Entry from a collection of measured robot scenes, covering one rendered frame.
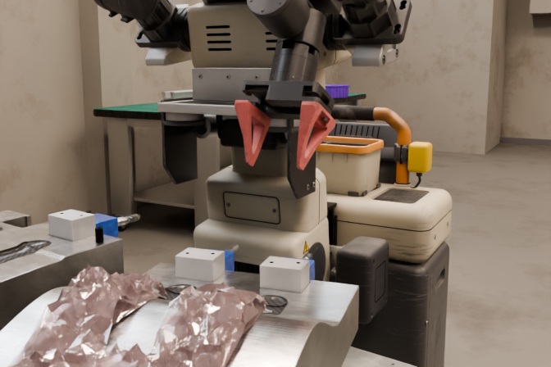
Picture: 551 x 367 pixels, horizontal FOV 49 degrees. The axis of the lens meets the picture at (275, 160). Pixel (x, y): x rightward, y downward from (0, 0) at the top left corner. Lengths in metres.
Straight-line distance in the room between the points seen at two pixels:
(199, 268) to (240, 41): 0.50
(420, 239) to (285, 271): 0.64
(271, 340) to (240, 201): 0.66
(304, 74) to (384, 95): 7.19
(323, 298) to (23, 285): 0.33
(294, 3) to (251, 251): 0.54
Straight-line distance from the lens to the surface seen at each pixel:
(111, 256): 0.79
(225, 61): 1.13
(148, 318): 0.54
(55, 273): 0.74
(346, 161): 1.36
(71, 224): 0.80
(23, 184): 4.03
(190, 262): 0.73
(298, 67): 0.74
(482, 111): 7.65
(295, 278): 0.69
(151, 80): 4.84
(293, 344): 0.49
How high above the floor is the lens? 1.11
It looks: 9 degrees down
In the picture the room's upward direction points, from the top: straight up
